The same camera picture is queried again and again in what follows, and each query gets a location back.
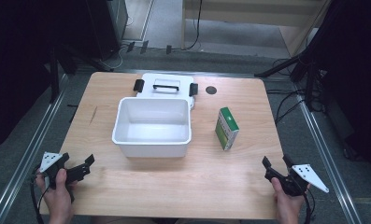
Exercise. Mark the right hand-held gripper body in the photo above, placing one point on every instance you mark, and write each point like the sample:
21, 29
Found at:
307, 175

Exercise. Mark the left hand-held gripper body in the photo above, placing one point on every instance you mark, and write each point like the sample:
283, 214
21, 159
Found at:
50, 161

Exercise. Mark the person's right hand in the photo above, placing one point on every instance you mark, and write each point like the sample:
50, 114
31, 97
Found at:
287, 205

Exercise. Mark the person's left hand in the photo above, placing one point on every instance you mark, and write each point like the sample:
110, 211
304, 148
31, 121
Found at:
60, 199

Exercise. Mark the green and white carton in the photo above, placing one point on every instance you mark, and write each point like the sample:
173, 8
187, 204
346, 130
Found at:
225, 130

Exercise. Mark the white plastic storage box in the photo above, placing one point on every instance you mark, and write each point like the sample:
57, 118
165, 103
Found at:
152, 123

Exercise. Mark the black round table grommet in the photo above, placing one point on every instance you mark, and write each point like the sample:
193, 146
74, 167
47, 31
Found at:
211, 90

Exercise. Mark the black tripod stand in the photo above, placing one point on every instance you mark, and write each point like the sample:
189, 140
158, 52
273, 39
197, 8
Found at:
298, 67
80, 60

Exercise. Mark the dark curtain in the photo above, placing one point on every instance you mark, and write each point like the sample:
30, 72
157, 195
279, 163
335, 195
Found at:
357, 77
21, 62

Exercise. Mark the black cabinet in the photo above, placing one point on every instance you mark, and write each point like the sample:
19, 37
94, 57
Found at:
107, 28

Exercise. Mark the metal floor rail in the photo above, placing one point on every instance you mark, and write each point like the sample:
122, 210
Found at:
325, 149
27, 155

